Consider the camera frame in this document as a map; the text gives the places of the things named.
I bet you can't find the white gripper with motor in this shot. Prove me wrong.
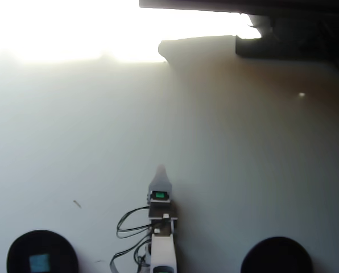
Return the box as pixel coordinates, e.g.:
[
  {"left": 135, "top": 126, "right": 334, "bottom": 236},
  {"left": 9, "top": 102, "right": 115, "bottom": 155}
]
[{"left": 147, "top": 164, "right": 176, "bottom": 206}]

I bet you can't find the blue foam cube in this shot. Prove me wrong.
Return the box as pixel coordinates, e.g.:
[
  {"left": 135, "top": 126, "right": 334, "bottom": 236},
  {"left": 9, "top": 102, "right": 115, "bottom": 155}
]
[{"left": 29, "top": 253, "right": 51, "bottom": 272}]

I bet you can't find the black round bowl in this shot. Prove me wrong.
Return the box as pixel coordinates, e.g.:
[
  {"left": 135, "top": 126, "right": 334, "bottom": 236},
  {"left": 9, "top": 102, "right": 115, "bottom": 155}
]
[
  {"left": 240, "top": 236, "right": 314, "bottom": 273},
  {"left": 6, "top": 229, "right": 80, "bottom": 273}
]

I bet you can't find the dark overhanging furniture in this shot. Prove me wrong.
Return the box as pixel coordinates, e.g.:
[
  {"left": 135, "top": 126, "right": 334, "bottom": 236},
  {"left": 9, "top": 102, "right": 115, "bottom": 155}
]
[{"left": 138, "top": 0, "right": 339, "bottom": 76}]

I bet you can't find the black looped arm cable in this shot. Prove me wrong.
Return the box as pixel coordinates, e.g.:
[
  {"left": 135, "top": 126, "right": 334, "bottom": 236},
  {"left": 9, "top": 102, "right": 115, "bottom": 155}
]
[{"left": 116, "top": 205, "right": 154, "bottom": 239}]

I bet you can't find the black base arm cable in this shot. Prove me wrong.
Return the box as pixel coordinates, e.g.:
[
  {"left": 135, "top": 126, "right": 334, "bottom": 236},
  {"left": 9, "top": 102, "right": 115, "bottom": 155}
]
[{"left": 109, "top": 237, "right": 153, "bottom": 273}]

